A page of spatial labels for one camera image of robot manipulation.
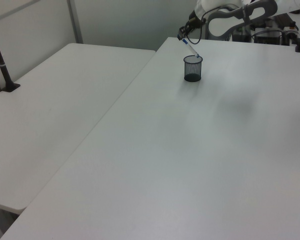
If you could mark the dark robot gripper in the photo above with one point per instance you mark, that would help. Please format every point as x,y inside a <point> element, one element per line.
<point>198,11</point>

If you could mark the blue and white marker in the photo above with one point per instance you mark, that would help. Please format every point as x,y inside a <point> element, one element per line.
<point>191,48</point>

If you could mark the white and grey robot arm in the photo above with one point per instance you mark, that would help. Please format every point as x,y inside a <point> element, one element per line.
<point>240,15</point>

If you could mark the black mesh pen cup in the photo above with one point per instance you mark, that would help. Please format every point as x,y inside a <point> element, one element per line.
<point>192,68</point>

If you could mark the black electronics box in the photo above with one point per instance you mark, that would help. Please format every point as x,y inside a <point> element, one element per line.
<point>268,37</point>

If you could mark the black keyboard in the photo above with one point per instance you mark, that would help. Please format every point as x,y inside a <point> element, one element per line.
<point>283,20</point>

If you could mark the black camera pole with base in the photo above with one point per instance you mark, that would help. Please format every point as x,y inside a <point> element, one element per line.
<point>1,62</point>

